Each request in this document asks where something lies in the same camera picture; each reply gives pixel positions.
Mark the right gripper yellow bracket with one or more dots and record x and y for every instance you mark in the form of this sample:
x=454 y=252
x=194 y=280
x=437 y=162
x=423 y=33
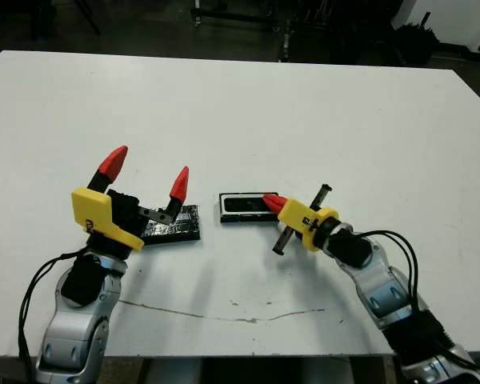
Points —
x=300 y=218

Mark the left gripper yellow bracket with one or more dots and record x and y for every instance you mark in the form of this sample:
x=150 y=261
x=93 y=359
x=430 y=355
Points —
x=92 y=208

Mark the glossy black box lid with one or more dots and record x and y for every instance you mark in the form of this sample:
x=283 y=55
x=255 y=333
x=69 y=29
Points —
x=184 y=229

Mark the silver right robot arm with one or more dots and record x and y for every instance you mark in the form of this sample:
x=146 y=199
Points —
x=380 y=288

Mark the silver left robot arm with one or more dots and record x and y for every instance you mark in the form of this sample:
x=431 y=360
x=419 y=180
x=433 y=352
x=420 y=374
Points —
x=76 y=340

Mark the black box with white lining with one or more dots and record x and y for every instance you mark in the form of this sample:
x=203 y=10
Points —
x=244 y=218

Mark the black metal rack on wheels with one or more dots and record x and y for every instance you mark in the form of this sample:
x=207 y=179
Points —
x=232 y=16

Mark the dark stand with silver post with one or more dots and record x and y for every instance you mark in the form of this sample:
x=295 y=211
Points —
x=324 y=38

